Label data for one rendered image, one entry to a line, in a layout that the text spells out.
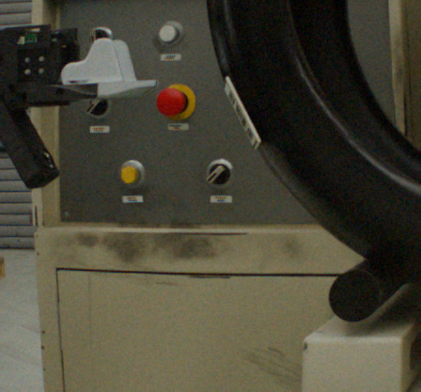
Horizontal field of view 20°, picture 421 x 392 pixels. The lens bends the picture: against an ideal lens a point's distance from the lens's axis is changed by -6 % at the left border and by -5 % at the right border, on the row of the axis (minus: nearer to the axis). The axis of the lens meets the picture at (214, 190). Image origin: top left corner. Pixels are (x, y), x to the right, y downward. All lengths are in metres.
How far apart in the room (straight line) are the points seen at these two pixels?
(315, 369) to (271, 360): 0.65
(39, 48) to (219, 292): 0.61
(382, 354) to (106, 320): 0.80
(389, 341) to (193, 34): 0.83
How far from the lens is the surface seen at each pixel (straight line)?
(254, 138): 1.03
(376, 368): 1.03
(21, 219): 10.78
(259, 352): 1.69
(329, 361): 1.03
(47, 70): 1.19
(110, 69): 1.16
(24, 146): 1.20
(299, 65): 1.01
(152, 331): 1.73
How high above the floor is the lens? 1.04
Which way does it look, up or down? 3 degrees down
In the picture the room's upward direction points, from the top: 1 degrees counter-clockwise
